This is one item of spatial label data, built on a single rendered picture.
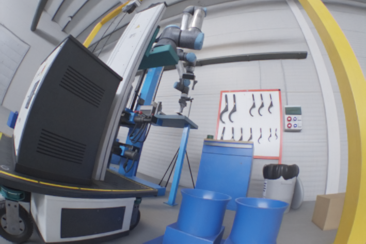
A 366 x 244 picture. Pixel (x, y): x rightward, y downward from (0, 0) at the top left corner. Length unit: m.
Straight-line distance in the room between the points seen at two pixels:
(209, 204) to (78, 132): 0.66
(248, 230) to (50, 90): 0.97
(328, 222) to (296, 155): 2.01
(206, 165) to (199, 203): 1.41
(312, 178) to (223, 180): 2.02
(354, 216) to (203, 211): 0.84
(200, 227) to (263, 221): 0.31
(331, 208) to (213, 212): 1.16
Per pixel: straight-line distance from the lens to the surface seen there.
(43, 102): 0.58
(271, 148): 3.27
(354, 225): 1.05
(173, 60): 1.09
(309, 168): 3.44
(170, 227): 0.91
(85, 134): 0.65
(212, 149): 2.18
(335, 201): 1.65
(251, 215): 0.78
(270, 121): 3.40
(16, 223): 0.70
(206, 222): 0.84
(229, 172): 2.09
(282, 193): 2.15
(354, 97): 1.08
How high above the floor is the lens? 0.52
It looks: 21 degrees up
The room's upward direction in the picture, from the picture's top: 12 degrees clockwise
